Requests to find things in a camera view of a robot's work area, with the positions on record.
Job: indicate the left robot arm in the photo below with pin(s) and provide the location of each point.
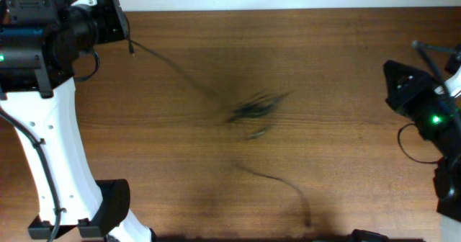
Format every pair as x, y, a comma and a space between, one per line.
40, 41

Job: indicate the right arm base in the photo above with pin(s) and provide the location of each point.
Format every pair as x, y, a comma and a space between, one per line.
366, 236

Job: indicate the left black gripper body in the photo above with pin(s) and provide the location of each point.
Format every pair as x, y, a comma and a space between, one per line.
109, 19

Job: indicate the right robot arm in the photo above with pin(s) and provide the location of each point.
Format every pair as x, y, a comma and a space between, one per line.
440, 128

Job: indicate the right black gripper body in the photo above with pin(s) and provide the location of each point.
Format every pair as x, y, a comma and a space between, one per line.
410, 99

